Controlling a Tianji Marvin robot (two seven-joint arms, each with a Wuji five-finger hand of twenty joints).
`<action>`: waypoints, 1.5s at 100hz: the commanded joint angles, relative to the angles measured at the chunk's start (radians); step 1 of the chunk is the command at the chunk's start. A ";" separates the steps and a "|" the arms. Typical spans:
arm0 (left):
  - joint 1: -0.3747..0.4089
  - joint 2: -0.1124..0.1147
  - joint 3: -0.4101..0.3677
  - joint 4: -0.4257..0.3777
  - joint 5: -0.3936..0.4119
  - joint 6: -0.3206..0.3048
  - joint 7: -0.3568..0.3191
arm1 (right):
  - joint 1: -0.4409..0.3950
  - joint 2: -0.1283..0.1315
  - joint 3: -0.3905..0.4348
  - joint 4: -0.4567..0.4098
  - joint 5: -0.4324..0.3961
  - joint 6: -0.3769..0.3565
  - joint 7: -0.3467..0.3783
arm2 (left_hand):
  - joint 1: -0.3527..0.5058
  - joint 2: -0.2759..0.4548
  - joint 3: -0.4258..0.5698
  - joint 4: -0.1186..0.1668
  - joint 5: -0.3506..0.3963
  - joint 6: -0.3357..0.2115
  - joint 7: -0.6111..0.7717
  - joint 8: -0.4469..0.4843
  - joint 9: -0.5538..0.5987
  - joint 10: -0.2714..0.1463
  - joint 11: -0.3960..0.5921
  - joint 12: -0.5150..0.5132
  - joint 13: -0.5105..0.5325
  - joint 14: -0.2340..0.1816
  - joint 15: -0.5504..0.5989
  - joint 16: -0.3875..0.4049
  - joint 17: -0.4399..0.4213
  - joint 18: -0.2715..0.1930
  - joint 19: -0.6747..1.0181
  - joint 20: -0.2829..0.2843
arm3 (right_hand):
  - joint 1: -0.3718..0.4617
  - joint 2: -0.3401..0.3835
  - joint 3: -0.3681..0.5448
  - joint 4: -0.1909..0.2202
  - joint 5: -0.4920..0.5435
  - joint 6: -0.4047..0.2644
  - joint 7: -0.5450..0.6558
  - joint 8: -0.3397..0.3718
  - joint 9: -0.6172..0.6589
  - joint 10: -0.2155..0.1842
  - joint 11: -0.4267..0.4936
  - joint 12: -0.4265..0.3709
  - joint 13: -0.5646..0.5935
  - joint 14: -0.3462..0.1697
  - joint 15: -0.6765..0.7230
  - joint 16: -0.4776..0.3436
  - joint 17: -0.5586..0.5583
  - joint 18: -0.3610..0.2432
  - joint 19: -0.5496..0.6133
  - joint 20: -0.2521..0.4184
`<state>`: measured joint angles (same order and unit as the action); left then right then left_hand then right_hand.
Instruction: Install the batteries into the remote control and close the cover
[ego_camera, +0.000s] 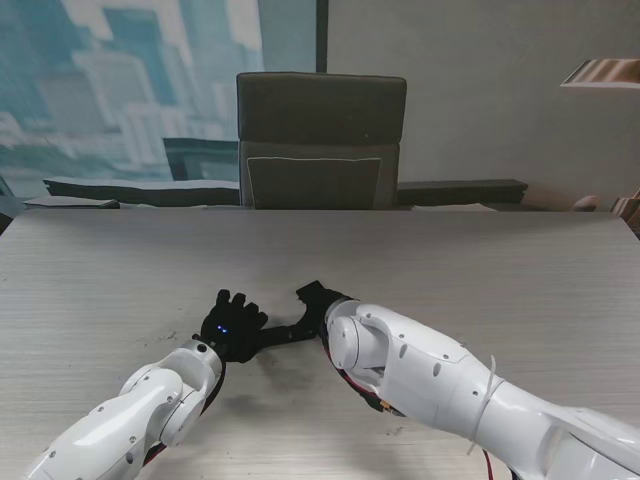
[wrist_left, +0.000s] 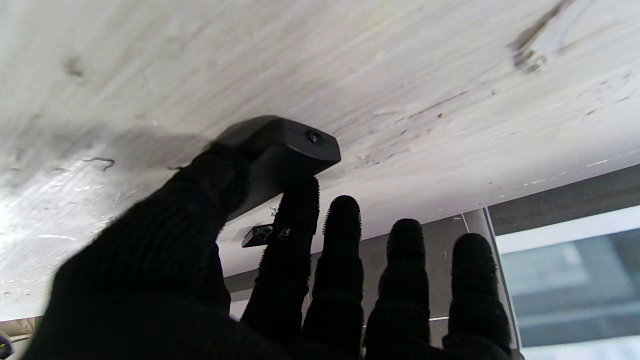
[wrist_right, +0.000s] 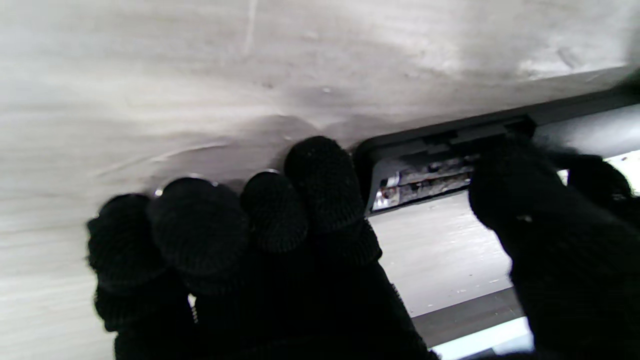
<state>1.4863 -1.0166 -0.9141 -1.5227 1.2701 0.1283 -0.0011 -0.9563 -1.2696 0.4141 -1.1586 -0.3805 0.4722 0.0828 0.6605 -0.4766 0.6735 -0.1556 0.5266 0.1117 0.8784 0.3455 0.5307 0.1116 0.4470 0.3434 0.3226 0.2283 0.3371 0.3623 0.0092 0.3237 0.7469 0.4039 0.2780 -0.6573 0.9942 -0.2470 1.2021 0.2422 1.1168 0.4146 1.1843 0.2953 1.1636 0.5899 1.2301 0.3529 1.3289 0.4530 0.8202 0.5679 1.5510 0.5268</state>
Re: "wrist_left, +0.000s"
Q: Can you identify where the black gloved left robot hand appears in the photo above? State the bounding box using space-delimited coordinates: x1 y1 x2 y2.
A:
22 144 521 360

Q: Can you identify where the black battery cover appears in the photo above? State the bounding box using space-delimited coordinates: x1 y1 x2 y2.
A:
241 224 277 248

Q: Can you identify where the black remote control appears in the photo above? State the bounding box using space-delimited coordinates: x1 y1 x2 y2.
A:
215 115 342 222

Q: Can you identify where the long dark low ledge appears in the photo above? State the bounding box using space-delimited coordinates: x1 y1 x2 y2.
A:
487 164 640 237

